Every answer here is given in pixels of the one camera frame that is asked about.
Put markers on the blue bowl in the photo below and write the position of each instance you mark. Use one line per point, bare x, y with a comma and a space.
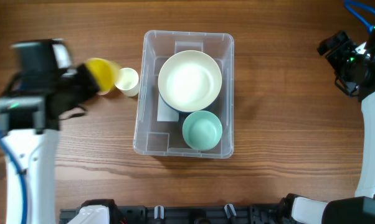
185, 102

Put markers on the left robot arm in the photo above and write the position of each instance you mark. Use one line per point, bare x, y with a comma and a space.
31, 105

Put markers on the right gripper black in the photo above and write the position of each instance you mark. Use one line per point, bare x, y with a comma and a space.
344, 47

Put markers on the clear plastic storage container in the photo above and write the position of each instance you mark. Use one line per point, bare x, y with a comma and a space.
156, 138

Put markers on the white label in container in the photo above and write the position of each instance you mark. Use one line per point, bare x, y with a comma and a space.
166, 113

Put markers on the teal green small bowl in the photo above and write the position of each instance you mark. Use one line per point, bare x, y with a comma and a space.
202, 130

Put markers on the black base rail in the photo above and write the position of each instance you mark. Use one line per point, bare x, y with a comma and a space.
251, 214

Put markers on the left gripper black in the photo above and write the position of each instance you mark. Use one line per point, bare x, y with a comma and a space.
88, 84

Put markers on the beige bowl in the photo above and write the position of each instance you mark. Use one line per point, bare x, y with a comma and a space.
191, 71

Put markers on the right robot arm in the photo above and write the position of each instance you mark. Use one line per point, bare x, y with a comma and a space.
360, 208

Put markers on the cream cup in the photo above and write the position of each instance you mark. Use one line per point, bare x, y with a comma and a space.
127, 82

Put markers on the pink cup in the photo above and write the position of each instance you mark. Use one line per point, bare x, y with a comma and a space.
101, 93

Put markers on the yellow cup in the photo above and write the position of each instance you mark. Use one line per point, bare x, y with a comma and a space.
104, 72

